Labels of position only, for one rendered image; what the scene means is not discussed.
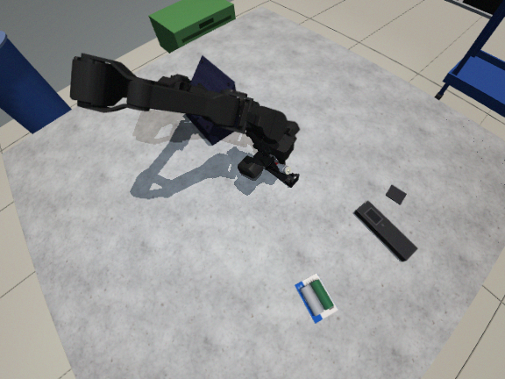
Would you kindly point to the dark grey flat rectangular piece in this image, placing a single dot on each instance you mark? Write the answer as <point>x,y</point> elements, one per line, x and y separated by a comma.
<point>396,194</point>

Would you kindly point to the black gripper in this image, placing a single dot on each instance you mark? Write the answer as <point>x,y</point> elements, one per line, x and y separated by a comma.
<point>252,166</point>

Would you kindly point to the grey battery with red band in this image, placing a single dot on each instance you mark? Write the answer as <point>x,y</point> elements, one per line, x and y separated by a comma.
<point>283,168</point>

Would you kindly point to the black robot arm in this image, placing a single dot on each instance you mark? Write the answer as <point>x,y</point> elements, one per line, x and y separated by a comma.
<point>96,85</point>

